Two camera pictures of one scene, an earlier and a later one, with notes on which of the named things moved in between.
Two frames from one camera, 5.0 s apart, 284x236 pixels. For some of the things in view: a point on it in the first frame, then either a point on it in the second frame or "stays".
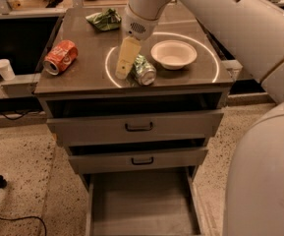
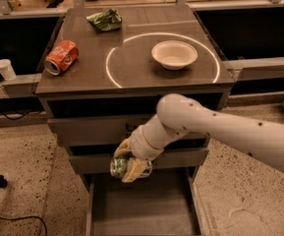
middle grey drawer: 139,160 stays
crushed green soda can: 142,71 → 119,163
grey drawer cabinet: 138,143 stays
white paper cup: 4,68 stays
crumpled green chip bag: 109,20 stays
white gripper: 138,27 → 140,144
